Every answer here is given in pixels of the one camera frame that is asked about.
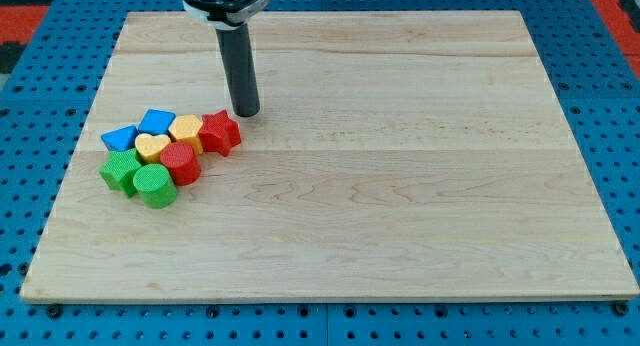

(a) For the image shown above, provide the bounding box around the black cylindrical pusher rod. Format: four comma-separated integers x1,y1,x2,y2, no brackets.
216,24,260,117

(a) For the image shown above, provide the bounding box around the blue cube block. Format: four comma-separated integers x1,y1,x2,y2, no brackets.
137,109,176,136

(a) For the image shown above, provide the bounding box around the red star block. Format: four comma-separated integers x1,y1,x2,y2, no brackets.
198,110,242,157

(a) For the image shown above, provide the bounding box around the yellow hexagon block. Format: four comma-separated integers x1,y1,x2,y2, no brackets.
168,114,204,155

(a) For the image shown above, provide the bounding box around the red cylinder block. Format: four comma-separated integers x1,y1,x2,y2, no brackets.
160,142,201,186

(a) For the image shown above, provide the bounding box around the yellow heart block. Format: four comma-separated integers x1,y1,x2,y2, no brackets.
134,133,171,164

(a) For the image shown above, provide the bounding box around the blue crescent block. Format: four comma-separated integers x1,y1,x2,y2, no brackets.
101,125,138,152

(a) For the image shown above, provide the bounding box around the green cylinder block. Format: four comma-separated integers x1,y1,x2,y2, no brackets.
133,163,178,209

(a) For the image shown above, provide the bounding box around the green star block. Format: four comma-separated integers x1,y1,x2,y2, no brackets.
99,148,143,198

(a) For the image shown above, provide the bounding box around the wooden board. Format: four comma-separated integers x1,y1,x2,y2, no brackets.
20,11,639,305

